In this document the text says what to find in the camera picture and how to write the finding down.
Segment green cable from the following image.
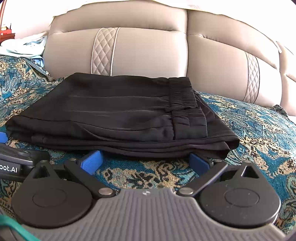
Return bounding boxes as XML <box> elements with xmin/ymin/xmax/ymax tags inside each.
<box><xmin>0</xmin><ymin>214</ymin><xmax>41</xmax><ymax>241</ymax></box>

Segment beige leather sofa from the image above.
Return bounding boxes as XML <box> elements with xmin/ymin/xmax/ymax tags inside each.
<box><xmin>43</xmin><ymin>1</ymin><xmax>295</xmax><ymax>116</ymax></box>

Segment teal paisley sofa cover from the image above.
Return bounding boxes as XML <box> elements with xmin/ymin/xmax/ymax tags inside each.
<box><xmin>1</xmin><ymin>56</ymin><xmax>295</xmax><ymax>233</ymax></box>

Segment black pants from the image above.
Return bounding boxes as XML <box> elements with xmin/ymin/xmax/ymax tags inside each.
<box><xmin>6</xmin><ymin>73</ymin><xmax>240</xmax><ymax>159</ymax></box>

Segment wooden furniture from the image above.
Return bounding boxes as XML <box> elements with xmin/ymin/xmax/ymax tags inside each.
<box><xmin>0</xmin><ymin>0</ymin><xmax>15</xmax><ymax>43</ymax></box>

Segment light blue white cloth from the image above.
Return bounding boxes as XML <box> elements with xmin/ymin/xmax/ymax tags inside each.
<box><xmin>1</xmin><ymin>32</ymin><xmax>48</xmax><ymax>67</ymax></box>

